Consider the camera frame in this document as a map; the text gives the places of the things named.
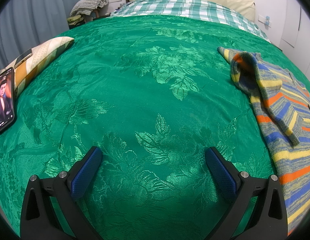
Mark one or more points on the smartphone with lit screen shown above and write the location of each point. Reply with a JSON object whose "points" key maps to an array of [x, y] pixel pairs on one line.
{"points": [[7, 109]]}

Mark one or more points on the wall socket with blue plug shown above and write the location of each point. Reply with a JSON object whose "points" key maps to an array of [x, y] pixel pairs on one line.
{"points": [[265, 20]]}

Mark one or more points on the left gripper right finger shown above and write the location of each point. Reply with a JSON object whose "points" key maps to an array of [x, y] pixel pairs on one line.
{"points": [[268, 219]]}

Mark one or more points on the olive green cloth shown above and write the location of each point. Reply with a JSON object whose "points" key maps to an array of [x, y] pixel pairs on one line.
{"points": [[75, 21]]}

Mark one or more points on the green white plaid sheet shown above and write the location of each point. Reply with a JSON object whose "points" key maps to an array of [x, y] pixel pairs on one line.
{"points": [[195, 9]]}

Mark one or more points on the blue grey curtain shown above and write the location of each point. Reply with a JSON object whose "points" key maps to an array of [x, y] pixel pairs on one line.
{"points": [[25, 24]]}

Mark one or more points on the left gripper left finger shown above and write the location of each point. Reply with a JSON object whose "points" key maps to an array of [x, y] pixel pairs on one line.
{"points": [[38, 218]]}

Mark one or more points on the white wardrobe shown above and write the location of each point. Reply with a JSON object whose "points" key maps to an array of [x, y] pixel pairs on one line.
{"points": [[295, 41]]}

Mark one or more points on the green floral bedspread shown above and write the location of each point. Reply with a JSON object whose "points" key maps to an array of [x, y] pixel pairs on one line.
{"points": [[152, 92]]}

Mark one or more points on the striped knit sweater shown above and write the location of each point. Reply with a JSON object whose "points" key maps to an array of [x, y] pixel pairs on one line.
{"points": [[281, 104]]}

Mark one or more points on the dark smartphone on pillow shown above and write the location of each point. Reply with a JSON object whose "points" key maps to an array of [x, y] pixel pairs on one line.
{"points": [[23, 57]]}

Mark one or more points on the grey checked cloth pile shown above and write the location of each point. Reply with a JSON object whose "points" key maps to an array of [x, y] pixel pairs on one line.
{"points": [[86, 7]]}

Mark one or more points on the striped small pillow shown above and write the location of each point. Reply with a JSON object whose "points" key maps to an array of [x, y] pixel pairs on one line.
{"points": [[41, 57]]}

